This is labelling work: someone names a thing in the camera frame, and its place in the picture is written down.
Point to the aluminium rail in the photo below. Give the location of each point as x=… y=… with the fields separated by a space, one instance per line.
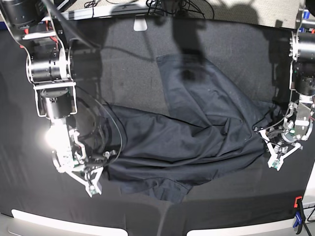
x=105 y=11

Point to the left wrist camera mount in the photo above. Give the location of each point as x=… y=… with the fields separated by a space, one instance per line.
x=278 y=153

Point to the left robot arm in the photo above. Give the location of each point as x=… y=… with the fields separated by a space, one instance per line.
x=297 y=123

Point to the red blue clamp near right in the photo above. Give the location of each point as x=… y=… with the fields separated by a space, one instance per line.
x=300 y=219

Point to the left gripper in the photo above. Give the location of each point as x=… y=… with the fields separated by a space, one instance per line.
x=285 y=137

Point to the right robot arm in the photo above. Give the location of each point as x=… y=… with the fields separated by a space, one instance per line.
x=37 y=26

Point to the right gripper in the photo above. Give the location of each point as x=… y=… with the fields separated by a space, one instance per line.
x=69 y=153

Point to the dark grey t-shirt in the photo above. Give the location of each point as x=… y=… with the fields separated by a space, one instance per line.
x=208 y=132

